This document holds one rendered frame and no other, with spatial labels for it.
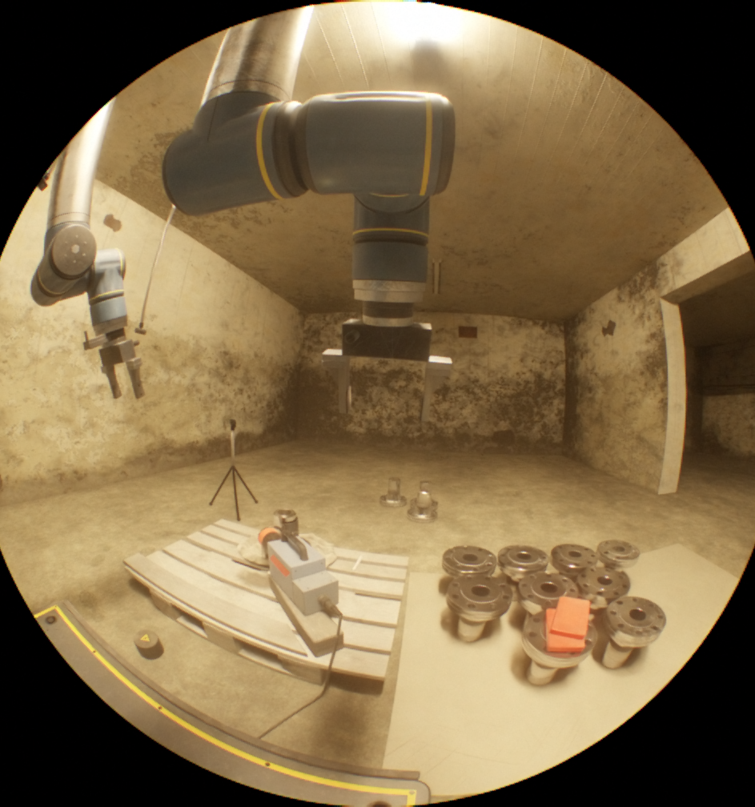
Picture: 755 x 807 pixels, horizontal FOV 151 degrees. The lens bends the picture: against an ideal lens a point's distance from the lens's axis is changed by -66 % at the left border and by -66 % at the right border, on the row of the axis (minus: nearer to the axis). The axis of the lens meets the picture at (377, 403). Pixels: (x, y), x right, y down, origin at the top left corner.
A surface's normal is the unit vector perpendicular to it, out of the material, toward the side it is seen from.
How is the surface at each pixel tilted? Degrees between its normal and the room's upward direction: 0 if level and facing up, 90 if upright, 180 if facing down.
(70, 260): 90
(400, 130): 131
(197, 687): 0
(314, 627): 0
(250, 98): 107
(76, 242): 90
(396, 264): 114
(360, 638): 0
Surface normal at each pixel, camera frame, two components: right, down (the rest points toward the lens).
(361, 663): 0.05, -1.00
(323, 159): -0.06, 0.92
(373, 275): -0.39, 0.37
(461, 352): -0.18, -0.01
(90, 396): 0.98, 0.05
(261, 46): 0.43, 0.34
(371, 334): -0.16, 0.41
